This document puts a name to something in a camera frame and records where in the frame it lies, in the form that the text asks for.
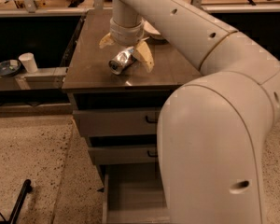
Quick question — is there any grey drawer cabinet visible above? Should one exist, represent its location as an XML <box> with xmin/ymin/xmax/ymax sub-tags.
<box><xmin>63</xmin><ymin>10</ymin><xmax>200</xmax><ymax>178</ymax></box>

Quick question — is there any top grey drawer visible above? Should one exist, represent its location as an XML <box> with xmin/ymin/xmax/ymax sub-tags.
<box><xmin>73</xmin><ymin>107</ymin><xmax>160</xmax><ymax>137</ymax></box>

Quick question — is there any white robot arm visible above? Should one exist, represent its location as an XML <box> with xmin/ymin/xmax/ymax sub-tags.
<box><xmin>113</xmin><ymin>0</ymin><xmax>280</xmax><ymax>224</ymax></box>

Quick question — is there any black bar on floor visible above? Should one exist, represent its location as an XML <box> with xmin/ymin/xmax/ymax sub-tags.
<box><xmin>8</xmin><ymin>179</ymin><xmax>33</xmax><ymax>224</ymax></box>

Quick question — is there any silver blue redbull can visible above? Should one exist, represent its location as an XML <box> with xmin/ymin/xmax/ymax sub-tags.
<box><xmin>108</xmin><ymin>47</ymin><xmax>136</xmax><ymax>75</ymax></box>

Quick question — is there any white paper bowl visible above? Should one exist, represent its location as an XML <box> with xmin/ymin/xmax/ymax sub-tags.
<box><xmin>144</xmin><ymin>21</ymin><xmax>163</xmax><ymax>40</ymax></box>

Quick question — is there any black middle drawer handle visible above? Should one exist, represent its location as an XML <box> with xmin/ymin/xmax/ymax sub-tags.
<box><xmin>147</xmin><ymin>150</ymin><xmax>158</xmax><ymax>158</ymax></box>

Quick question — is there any black drawer handle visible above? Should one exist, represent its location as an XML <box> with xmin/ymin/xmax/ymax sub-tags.
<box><xmin>145</xmin><ymin>116</ymin><xmax>158</xmax><ymax>124</ymax></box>
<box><xmin>147</xmin><ymin>150</ymin><xmax>158</xmax><ymax>158</ymax></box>

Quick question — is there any grey side ledge left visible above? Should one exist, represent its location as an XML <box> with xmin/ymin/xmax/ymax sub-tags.
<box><xmin>0</xmin><ymin>67</ymin><xmax>67</xmax><ymax>91</ymax></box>

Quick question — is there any open bottom grey drawer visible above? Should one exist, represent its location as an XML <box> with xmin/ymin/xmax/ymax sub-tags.
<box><xmin>102</xmin><ymin>162</ymin><xmax>170</xmax><ymax>224</ymax></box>

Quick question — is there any white paper cup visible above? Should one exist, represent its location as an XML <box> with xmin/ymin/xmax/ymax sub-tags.
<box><xmin>19</xmin><ymin>52</ymin><xmax>37</xmax><ymax>73</ymax></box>

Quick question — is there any black top drawer handle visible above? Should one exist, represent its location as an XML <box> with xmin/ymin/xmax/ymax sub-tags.
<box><xmin>145</xmin><ymin>116</ymin><xmax>158</xmax><ymax>124</ymax></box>

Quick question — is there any middle grey drawer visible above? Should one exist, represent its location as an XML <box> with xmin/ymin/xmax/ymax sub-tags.
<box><xmin>89</xmin><ymin>145</ymin><xmax>158</xmax><ymax>165</ymax></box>

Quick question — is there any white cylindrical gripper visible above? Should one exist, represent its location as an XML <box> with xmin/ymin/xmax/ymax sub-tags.
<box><xmin>99</xmin><ymin>19</ymin><xmax>154</xmax><ymax>73</ymax></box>

